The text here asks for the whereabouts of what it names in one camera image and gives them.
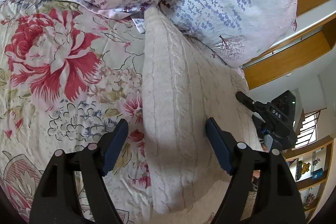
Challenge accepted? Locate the beige cable-knit sweater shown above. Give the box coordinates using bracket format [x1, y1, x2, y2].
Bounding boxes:
[142, 7, 261, 214]

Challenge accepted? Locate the wooden shelf with items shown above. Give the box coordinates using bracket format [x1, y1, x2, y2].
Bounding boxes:
[283, 135, 334, 221]

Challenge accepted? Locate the wooden bed headboard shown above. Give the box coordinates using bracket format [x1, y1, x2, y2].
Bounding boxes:
[243, 0, 335, 90]

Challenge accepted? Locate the pink lavender-print pillow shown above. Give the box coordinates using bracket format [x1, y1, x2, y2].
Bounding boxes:
[160, 0, 297, 67]

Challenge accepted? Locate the floral bedspread with red flowers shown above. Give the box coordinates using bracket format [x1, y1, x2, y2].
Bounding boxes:
[1, 0, 227, 223]

